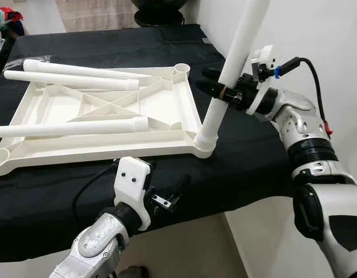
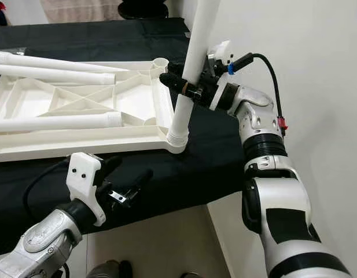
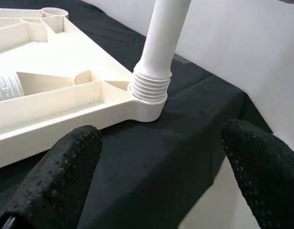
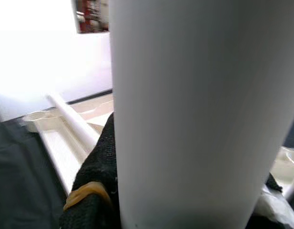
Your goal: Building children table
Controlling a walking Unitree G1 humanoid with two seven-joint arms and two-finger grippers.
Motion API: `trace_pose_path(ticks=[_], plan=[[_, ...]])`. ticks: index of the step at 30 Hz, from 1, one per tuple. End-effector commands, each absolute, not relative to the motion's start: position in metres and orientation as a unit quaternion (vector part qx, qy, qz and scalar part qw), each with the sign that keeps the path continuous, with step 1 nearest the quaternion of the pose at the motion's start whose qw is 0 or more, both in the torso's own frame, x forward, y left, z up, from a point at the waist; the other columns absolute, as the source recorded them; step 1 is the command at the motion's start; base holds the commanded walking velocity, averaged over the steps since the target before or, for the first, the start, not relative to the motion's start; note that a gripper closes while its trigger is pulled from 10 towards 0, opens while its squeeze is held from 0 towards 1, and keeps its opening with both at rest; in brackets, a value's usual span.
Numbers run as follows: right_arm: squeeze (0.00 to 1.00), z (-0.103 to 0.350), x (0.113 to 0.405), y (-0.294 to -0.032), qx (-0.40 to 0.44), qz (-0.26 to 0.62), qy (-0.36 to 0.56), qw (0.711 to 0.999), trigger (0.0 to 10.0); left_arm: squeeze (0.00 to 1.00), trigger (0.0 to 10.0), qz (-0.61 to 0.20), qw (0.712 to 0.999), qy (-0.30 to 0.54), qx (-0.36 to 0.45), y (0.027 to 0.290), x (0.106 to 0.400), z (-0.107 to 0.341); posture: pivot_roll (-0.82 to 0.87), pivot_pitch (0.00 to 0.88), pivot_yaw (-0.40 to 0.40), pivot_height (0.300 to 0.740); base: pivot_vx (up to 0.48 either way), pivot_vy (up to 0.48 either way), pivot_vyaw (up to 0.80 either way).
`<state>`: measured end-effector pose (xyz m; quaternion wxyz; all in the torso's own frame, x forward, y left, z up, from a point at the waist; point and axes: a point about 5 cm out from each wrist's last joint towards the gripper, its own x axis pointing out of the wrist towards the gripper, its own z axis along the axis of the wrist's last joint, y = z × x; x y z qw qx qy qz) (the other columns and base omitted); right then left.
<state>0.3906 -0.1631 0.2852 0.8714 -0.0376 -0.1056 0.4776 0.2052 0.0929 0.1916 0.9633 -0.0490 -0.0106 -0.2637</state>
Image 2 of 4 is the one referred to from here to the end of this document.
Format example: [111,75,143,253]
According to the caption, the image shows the black table cloth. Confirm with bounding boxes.
[0,17,251,255]

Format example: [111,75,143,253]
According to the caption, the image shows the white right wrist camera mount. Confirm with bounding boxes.
[207,41,240,111]

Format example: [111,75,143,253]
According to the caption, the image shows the beige cloth covered bench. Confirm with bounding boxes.
[39,0,124,24]

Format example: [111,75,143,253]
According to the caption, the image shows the white plastic table top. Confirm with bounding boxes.
[0,58,187,163]

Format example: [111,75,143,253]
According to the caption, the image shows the grey left robot foot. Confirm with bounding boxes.
[86,259,134,278]

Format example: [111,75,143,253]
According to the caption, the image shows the black round stool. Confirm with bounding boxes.
[119,0,168,20]

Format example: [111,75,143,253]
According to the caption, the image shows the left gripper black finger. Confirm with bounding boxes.
[102,154,124,174]
[125,168,154,196]

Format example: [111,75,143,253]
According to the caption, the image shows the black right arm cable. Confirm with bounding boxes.
[227,52,289,137]

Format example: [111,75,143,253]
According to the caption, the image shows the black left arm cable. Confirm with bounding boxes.
[22,159,72,218]

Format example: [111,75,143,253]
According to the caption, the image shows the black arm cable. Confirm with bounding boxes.
[22,159,72,218]
[227,52,289,137]

